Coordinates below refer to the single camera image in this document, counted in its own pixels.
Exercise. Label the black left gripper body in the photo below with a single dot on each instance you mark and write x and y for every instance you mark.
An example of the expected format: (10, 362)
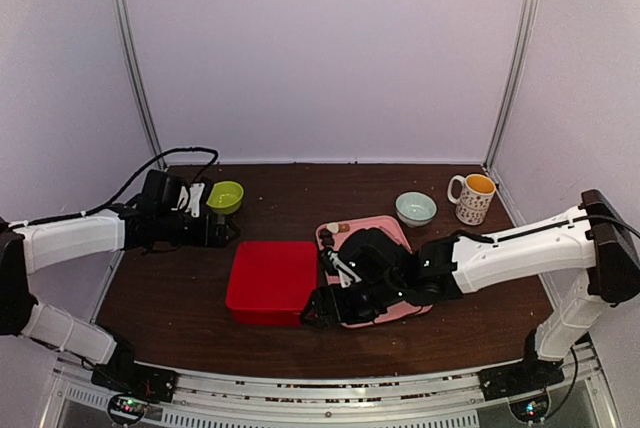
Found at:
(170, 230)

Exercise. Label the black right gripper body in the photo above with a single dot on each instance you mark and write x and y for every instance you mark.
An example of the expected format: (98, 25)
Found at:
(367, 305)

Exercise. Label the red tin box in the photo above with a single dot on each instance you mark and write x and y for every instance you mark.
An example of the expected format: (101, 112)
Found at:
(275, 318)

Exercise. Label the red tin lid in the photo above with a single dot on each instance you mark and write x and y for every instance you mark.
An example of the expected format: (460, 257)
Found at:
(275, 277)

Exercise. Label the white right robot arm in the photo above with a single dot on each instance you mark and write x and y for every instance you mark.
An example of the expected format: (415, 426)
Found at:
(376, 273)

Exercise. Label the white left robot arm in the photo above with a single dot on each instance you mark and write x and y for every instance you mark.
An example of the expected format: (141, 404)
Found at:
(29, 248)

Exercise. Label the dark chocolate tray left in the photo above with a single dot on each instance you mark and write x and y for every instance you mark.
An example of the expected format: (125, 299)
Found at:
(326, 237)

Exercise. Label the white heart chocolate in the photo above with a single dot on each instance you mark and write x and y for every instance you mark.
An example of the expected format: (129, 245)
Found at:
(333, 227)

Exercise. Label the green plastic bowl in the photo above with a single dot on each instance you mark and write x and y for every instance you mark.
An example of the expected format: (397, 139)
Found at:
(225, 197)

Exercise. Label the pink plastic tray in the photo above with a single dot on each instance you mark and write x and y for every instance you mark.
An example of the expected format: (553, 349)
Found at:
(395, 315)

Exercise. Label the light blue ceramic bowl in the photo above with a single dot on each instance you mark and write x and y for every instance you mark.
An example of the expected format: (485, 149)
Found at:
(415, 209)

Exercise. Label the white floral mug yellow inside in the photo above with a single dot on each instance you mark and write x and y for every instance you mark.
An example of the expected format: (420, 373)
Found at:
(472, 196)

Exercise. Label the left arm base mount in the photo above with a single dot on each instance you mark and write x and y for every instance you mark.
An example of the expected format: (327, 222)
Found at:
(144, 382)

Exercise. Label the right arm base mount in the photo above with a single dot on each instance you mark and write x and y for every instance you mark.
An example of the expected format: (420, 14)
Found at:
(511, 380)

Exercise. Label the aluminium front rail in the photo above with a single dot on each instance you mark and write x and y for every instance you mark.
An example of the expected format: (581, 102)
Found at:
(445, 399)

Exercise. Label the aluminium frame post left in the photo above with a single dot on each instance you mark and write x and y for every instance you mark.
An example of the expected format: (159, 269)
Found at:
(134, 73)

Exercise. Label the aluminium frame post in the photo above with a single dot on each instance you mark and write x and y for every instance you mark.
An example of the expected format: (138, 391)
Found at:
(527, 17)
(134, 73)

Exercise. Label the aluminium frame post right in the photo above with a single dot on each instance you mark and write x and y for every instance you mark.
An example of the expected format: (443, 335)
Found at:
(527, 17)

